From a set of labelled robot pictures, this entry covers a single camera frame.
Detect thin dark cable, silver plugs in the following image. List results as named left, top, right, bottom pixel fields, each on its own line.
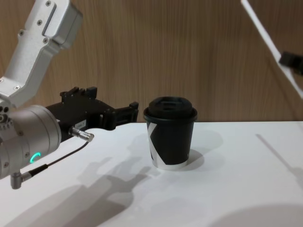
left=10, top=127, right=95, bottom=190

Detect black plastic cup lid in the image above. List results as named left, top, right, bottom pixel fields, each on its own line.
left=143, top=96, right=198, bottom=124

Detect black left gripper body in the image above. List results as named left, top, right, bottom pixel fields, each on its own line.
left=45, top=86, right=116, bottom=143

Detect black paper cup, white print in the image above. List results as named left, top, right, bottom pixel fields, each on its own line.
left=144, top=118, right=196, bottom=172

